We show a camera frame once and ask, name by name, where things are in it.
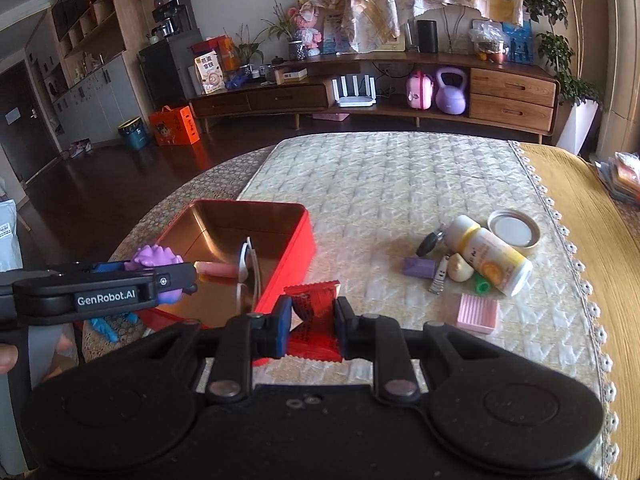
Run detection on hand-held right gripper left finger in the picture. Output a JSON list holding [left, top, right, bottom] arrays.
[[146, 295, 294, 405]]

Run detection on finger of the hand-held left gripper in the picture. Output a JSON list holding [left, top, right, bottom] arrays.
[[0, 260, 152, 284], [91, 312, 139, 346]]

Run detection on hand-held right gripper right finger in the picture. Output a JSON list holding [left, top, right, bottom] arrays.
[[334, 296, 482, 406]]

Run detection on red candy packet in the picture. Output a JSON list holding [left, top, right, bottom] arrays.
[[283, 280, 345, 363]]

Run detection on purple bumpy toy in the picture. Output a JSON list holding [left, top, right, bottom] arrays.
[[123, 244, 185, 305]]

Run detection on pink stick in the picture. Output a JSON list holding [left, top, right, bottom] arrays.
[[194, 261, 237, 278]]

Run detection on small purple box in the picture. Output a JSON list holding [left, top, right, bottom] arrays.
[[403, 256, 439, 279]]

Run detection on silver nail clipper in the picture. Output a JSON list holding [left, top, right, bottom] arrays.
[[427, 255, 452, 294]]

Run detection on red tin box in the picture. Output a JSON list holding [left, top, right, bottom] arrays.
[[134, 199, 317, 367]]

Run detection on cream garlic clove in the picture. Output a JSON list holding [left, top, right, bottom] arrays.
[[447, 253, 474, 284]]

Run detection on white bottle yellow label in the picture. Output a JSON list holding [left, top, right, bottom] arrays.
[[445, 214, 534, 297]]

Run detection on person's left hand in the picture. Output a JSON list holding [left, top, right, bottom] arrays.
[[0, 329, 80, 381]]

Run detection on white plastic parcel bag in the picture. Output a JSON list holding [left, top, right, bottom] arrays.
[[0, 199, 24, 272]]

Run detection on teal bucket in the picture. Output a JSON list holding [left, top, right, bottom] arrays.
[[118, 116, 150, 151]]

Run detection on orange gift box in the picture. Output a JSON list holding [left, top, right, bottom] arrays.
[[148, 104, 201, 147]]

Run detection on white quilted mat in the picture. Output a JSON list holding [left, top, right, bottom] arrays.
[[236, 132, 617, 480]]

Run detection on dark wooden door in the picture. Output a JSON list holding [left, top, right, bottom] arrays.
[[0, 59, 62, 187]]

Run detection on round metal jar lid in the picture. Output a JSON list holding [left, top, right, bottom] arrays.
[[487, 208, 541, 256]]

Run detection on black mini fridge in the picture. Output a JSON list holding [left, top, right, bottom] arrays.
[[138, 36, 204, 112]]

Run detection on cereal box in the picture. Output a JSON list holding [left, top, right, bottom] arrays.
[[193, 51, 227, 96]]

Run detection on white router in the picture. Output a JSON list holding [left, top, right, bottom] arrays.
[[332, 74, 377, 109]]

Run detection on red orange carton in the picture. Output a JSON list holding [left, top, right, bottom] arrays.
[[189, 34, 239, 72]]

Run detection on pink toy suitcase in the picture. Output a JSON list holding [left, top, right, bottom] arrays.
[[405, 70, 435, 111]]

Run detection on small yellow white box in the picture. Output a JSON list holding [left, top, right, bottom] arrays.
[[273, 67, 309, 85]]

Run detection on black coffee machine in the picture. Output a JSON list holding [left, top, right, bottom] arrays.
[[151, 0, 194, 44]]

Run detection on small green potted plant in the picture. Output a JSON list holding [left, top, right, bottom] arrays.
[[234, 24, 267, 79]]

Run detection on purple kettlebell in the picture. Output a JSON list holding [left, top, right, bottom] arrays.
[[434, 67, 470, 115]]

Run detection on potted plant patterned pot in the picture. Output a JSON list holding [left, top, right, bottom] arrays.
[[261, 0, 308, 62]]

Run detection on yellow lace-edged tablecloth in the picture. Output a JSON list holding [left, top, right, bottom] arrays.
[[509, 141, 640, 480]]

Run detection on wooden tv cabinet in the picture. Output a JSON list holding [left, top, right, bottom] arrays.
[[188, 51, 561, 147]]

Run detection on blue picture card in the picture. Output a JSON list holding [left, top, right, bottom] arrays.
[[322, 9, 347, 55]]

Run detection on pink plush doll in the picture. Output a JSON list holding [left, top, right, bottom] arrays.
[[291, 0, 324, 54]]

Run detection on black cylinder speaker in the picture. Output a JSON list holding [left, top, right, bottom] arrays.
[[416, 19, 439, 55]]

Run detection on potted tree white planter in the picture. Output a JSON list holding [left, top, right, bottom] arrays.
[[521, 0, 602, 157]]

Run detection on stack of folders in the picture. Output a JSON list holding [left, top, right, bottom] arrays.
[[594, 151, 640, 207]]

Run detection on clear plastic bag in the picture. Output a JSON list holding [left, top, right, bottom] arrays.
[[468, 18, 504, 64]]

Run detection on blue gift bag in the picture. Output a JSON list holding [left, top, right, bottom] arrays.
[[501, 20, 535, 65]]

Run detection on wooden wall shelf cabinet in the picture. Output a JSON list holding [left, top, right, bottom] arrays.
[[24, 0, 147, 147]]

